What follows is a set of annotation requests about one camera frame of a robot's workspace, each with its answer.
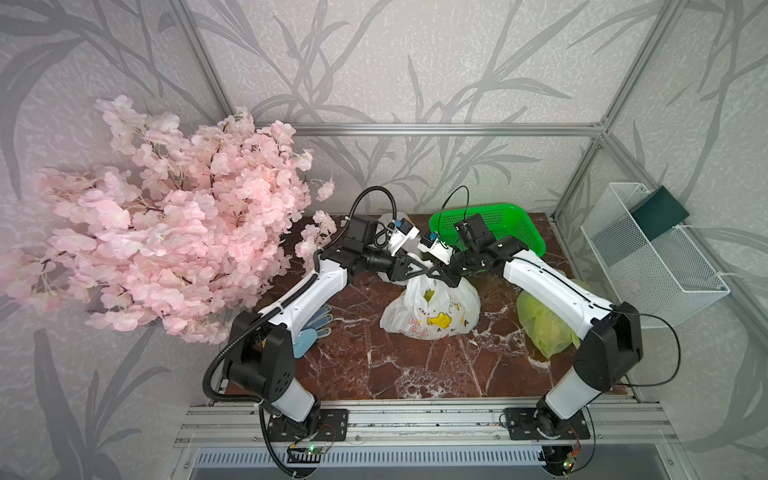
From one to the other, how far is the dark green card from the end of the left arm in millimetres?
548

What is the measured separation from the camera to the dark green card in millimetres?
697

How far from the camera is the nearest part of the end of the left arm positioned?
62cm
